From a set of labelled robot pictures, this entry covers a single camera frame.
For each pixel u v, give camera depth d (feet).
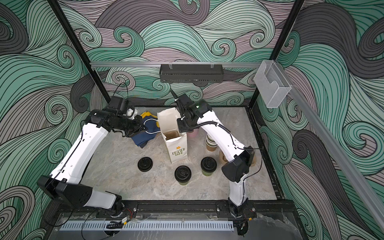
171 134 3.21
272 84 2.56
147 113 3.62
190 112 1.67
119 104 1.81
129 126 1.99
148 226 2.39
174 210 2.42
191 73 3.20
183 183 2.51
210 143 2.81
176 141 2.35
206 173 2.61
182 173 2.43
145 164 2.82
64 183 1.27
